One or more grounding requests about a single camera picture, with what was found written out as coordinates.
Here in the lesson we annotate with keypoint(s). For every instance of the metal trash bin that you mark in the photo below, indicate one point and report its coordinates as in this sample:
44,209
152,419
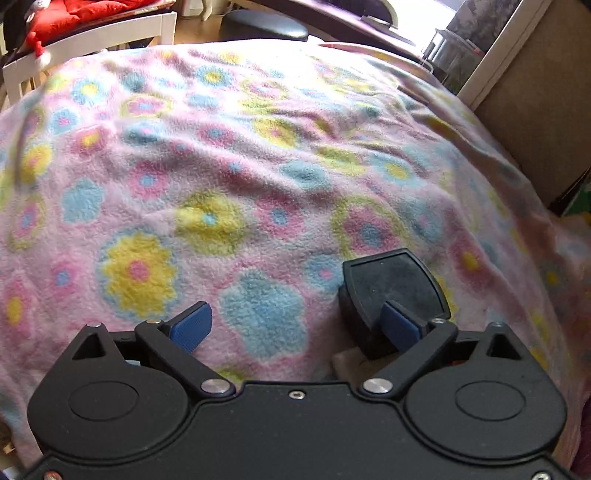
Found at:
452,59

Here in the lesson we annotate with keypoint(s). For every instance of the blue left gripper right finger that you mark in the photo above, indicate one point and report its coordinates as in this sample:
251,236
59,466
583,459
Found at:
401,327

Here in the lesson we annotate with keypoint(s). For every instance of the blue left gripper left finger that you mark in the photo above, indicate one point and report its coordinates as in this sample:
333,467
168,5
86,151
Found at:
190,327

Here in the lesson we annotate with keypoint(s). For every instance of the black compact case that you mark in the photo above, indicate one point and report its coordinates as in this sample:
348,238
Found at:
370,281

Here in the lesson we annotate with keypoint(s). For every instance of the pink floral fleece blanket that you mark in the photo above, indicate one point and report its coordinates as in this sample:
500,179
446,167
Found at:
243,174

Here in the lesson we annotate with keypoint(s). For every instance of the dark chaise lounge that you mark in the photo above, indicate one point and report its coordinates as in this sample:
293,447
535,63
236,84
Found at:
341,25

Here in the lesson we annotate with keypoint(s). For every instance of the white wooden chair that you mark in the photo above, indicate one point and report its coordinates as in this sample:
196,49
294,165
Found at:
157,20

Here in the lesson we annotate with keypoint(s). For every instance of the red cushion on chair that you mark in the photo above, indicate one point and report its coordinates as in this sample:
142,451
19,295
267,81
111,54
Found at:
60,18

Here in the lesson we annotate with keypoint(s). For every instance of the black round stool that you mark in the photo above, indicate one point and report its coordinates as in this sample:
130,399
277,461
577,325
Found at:
251,24

